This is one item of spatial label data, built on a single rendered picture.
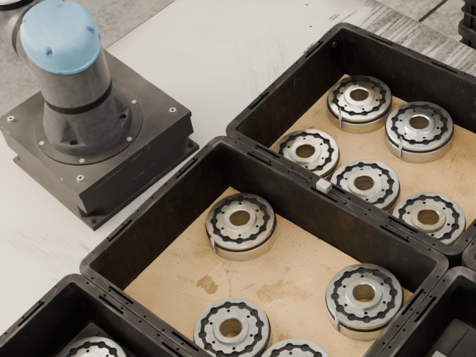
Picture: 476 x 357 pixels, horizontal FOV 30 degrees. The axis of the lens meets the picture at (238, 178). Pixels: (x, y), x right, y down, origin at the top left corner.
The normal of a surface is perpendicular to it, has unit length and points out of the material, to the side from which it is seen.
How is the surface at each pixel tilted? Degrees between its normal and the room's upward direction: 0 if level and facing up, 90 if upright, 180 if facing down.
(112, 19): 0
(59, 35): 10
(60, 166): 2
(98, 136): 74
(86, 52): 90
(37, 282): 0
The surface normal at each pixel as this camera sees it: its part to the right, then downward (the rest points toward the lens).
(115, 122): 0.77, 0.15
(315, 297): -0.13, -0.64
